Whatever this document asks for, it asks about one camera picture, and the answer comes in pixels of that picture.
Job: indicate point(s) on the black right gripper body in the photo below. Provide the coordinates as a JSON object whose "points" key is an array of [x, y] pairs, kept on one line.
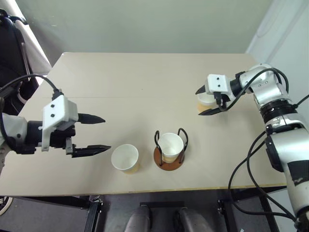
{"points": [[224, 101]]}

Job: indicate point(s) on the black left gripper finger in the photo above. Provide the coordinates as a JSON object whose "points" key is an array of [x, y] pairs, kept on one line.
{"points": [[89, 150], [90, 119]]}

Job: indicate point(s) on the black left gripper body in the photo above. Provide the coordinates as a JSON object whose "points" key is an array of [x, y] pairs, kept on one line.
{"points": [[61, 137]]}

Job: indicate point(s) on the white paper cup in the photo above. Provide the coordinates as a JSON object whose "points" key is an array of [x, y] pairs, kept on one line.
{"points": [[124, 157], [205, 100], [171, 145]]}

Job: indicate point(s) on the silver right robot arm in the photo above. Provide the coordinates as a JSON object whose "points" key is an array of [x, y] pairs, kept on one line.
{"points": [[287, 142]]}

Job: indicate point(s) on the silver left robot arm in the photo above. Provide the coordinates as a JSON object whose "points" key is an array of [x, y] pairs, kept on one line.
{"points": [[30, 135]]}

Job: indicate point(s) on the dark grey rounded shape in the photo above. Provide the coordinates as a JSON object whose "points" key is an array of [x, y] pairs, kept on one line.
{"points": [[193, 222], [138, 221]]}

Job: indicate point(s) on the white and black shoe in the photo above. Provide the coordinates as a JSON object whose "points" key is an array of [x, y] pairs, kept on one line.
{"points": [[5, 205]]}

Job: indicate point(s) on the black chair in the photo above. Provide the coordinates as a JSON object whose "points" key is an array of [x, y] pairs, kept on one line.
{"points": [[9, 60]]}

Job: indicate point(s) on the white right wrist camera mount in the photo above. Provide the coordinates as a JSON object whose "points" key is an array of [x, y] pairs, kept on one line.
{"points": [[217, 82]]}

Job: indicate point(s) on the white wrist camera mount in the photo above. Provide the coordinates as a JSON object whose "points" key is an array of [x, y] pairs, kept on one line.
{"points": [[217, 82], [56, 110]]}

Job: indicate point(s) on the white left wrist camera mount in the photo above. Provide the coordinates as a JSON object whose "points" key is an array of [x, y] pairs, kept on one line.
{"points": [[56, 110]]}

